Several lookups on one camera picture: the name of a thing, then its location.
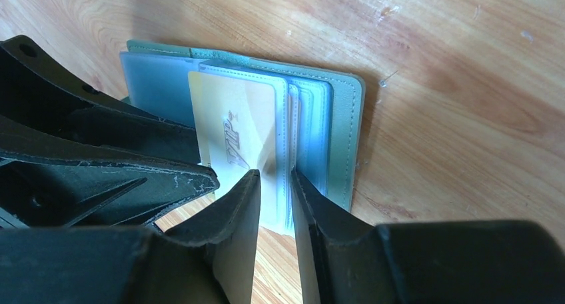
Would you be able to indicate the gold VIP credit card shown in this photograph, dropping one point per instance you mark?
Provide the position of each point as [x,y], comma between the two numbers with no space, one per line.
[236,119]

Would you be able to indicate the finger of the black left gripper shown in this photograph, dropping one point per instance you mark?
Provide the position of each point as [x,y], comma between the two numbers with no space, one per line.
[38,92]
[47,181]

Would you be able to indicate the teal card holder wallet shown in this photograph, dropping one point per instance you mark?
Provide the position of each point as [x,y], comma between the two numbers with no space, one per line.
[317,115]

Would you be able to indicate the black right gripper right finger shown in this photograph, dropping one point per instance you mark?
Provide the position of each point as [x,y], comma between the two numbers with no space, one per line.
[345,260]

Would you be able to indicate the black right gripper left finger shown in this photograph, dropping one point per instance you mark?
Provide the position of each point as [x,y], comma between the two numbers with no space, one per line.
[209,258]

